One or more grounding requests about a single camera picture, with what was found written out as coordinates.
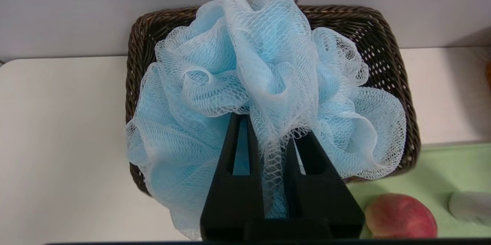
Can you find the red peach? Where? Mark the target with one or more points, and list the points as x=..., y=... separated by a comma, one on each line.
x=401, y=218

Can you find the white bottle with clear cap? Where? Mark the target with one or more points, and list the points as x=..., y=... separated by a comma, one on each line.
x=472, y=206

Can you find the blue mesh bath sponge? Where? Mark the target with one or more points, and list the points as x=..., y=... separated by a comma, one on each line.
x=268, y=64

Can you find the orange wicker basket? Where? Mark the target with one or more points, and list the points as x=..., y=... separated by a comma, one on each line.
x=488, y=76

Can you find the green plastic tray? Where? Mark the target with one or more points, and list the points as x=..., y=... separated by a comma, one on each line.
x=429, y=168

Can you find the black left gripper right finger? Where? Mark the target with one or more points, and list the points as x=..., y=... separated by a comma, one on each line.
x=326, y=206

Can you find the dark brown wicker basket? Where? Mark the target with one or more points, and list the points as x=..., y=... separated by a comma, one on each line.
x=387, y=57

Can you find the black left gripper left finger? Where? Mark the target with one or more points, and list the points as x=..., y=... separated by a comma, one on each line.
x=234, y=206

